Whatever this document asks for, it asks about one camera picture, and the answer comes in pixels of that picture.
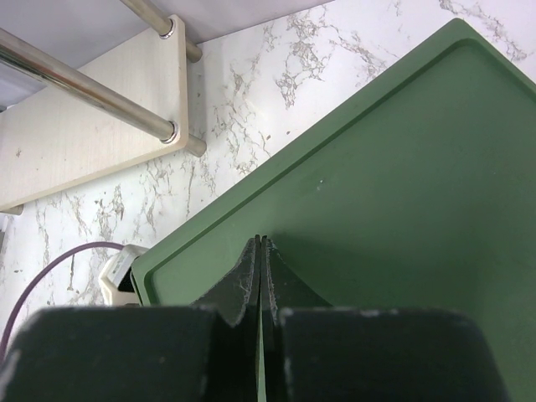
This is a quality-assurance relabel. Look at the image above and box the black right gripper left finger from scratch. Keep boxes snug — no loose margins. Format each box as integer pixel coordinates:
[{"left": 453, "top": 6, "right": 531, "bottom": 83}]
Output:
[{"left": 1, "top": 237, "right": 260, "bottom": 401}]

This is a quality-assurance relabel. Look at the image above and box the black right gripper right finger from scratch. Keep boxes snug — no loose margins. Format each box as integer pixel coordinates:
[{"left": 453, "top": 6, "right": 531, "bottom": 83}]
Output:
[{"left": 260, "top": 238, "right": 510, "bottom": 401}]

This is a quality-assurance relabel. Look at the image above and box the green drawer box housing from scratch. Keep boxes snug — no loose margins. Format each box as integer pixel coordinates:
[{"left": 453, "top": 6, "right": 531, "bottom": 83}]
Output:
[{"left": 133, "top": 19, "right": 535, "bottom": 401}]

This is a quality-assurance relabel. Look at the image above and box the white wooden two-tier shelf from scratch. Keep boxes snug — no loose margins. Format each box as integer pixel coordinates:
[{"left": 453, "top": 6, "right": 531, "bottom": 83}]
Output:
[{"left": 1, "top": 1, "right": 207, "bottom": 214}]

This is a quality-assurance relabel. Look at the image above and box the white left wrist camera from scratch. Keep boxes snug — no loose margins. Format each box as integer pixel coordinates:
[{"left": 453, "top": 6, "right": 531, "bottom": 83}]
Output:
[{"left": 98, "top": 245, "right": 148, "bottom": 307}]

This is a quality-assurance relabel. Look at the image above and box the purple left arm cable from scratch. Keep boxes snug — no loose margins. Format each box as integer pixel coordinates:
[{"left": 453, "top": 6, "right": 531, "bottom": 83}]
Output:
[{"left": 0, "top": 241, "right": 125, "bottom": 361}]

